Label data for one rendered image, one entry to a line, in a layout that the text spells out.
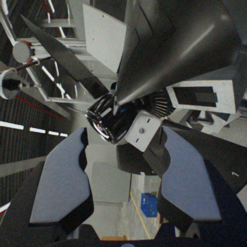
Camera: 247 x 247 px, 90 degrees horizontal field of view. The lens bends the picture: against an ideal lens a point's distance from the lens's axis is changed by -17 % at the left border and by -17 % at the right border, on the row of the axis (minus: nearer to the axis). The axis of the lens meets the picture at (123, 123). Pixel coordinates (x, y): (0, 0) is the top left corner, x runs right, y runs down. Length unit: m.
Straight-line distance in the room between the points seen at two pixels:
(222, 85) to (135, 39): 0.17
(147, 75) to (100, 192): 7.56
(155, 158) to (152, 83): 0.23
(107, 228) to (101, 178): 7.69
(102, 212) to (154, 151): 13.43
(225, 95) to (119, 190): 7.46
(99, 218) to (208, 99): 13.87
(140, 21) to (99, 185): 7.47
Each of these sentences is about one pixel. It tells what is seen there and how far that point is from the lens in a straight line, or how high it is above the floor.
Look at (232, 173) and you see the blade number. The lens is 0.36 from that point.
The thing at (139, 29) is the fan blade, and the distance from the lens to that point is 0.19.
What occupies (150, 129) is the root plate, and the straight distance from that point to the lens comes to 0.36.
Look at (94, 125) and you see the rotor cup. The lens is 0.42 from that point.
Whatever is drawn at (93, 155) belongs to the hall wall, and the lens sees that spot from 12.46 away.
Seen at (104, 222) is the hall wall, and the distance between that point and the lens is 14.19.
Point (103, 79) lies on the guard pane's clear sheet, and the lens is 1.42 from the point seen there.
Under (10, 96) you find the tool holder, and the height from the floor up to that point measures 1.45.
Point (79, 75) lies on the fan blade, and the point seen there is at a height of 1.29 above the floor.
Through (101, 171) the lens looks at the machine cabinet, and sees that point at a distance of 7.39.
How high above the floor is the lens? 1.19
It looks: 4 degrees down
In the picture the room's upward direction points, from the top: 84 degrees counter-clockwise
